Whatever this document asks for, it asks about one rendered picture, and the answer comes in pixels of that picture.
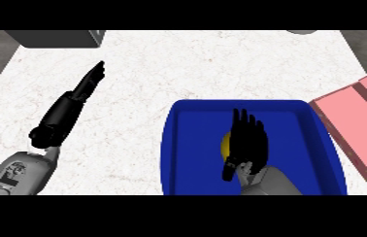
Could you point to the dark grey appliance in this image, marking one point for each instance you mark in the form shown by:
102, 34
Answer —
58, 38

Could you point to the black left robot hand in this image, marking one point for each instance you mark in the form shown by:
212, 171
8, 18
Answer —
61, 114

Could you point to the blue tray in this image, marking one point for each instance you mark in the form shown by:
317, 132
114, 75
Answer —
201, 150

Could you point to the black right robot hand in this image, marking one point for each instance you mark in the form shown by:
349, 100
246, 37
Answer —
248, 140

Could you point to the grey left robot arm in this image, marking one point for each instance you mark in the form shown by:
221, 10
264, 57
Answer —
25, 173

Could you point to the yellow lemon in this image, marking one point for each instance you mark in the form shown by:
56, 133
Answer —
226, 146

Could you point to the pale grey round object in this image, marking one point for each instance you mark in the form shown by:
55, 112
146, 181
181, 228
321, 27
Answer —
301, 31

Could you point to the pink cardboard box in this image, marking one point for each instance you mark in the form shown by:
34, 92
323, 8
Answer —
347, 118

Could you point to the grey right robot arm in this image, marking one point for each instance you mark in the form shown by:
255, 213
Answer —
267, 181

